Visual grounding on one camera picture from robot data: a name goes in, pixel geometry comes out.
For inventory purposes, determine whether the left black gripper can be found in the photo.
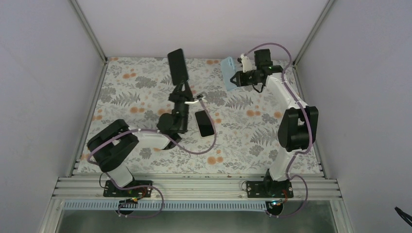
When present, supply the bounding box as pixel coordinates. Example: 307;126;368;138
168;77;194;132

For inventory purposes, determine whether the light blue phone case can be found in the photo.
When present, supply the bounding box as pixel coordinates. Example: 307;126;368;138
220;57;237;91

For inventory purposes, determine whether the green phone black screen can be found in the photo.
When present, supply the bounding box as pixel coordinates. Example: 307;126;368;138
167;49;189;86

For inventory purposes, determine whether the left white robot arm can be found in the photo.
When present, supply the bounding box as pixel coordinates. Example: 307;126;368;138
87;81;194;198

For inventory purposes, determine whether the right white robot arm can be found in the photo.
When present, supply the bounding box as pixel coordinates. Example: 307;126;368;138
230;49;319;199

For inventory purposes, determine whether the floral patterned table mat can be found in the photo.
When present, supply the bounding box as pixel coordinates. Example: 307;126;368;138
87;57;284;174

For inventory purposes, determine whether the black object at edge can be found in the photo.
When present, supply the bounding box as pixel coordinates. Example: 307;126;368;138
395;206;412;227

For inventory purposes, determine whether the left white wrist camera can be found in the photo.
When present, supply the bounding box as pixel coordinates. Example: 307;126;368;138
184;92;206;105

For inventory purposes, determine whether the right aluminium corner post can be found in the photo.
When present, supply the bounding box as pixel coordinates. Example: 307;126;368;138
293;0;336;66

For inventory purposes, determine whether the aluminium corner post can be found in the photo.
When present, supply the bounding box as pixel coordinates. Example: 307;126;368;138
293;0;336;66
70;0;107;63

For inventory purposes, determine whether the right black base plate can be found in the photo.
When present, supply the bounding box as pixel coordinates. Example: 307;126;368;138
246;180;294;199

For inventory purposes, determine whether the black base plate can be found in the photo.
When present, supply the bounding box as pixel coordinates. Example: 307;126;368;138
246;180;294;199
103;180;153;198

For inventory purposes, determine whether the left aluminium corner post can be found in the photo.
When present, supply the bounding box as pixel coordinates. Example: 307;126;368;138
70;0;107;63

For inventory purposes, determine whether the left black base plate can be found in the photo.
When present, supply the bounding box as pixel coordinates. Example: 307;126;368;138
103;180;153;198

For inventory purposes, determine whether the aluminium mounting rail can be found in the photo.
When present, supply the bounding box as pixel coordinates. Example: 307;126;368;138
52;169;343;200

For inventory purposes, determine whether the slotted grey cable duct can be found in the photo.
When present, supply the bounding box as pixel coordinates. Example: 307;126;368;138
63;200;267;212

